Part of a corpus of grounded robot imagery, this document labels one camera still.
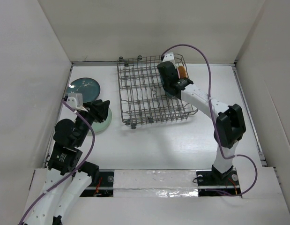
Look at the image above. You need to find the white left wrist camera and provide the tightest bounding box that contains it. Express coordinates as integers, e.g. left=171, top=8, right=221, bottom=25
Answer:
left=65, top=93, right=83, bottom=110

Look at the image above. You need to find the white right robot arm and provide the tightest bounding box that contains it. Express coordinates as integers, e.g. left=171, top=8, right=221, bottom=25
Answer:
left=157, top=61, right=246, bottom=184

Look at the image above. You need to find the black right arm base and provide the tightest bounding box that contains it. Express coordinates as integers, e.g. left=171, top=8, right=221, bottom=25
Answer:
left=193, top=171, right=239, bottom=188

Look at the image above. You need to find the teal scalloped plate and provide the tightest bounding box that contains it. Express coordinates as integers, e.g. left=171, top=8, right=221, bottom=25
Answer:
left=160, top=73, right=174, bottom=98

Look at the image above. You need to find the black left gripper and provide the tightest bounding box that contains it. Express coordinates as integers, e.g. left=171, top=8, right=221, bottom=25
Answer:
left=75, top=98, right=110, bottom=146

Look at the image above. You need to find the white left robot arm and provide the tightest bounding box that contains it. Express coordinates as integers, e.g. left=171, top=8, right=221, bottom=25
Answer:
left=19, top=97, right=110, bottom=225

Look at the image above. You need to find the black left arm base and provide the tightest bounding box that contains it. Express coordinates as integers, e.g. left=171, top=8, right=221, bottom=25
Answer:
left=80, top=170, right=114, bottom=197

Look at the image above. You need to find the dark teal glazed plate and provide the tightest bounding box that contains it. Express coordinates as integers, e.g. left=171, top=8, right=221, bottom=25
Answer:
left=66, top=77, right=101, bottom=103

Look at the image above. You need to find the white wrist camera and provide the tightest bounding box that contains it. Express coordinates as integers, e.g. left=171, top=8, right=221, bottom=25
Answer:
left=65, top=93, right=83, bottom=110
left=162, top=52, right=177, bottom=68

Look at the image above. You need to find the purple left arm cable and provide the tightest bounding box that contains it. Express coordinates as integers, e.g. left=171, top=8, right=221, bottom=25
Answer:
left=18, top=98, right=97, bottom=225

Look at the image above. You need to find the grey wire dish rack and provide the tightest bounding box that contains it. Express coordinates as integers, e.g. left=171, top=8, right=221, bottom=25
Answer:
left=117, top=55, right=198, bottom=129

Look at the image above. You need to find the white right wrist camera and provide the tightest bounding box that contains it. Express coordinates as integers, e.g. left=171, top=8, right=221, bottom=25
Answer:
left=162, top=52, right=177, bottom=68

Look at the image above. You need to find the light green plate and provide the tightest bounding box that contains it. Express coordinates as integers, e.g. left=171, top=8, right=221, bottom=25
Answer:
left=91, top=108, right=112, bottom=134

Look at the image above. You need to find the woven-pattern orange plate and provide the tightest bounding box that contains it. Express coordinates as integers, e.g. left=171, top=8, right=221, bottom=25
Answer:
left=179, top=66, right=187, bottom=79

